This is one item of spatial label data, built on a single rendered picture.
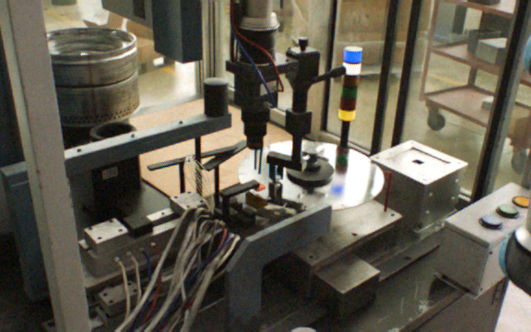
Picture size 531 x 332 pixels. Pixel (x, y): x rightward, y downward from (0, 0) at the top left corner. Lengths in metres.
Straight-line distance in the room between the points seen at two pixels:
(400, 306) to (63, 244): 0.77
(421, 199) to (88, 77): 0.93
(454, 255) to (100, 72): 1.02
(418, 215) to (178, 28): 0.74
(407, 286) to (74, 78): 1.01
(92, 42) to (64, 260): 1.20
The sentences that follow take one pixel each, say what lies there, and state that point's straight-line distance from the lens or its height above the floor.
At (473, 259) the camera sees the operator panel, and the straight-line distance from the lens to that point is 1.30.
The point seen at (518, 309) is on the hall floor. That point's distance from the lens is 2.60.
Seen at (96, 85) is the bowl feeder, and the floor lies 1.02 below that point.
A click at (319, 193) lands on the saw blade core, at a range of 1.22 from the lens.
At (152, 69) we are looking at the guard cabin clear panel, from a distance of 2.24.
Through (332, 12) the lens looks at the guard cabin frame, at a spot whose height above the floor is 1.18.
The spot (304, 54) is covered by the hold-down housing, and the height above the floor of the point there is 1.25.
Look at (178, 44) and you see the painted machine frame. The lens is 1.14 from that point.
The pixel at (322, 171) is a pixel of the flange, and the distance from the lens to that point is 1.28.
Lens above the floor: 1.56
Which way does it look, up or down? 28 degrees down
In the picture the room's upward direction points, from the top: 2 degrees clockwise
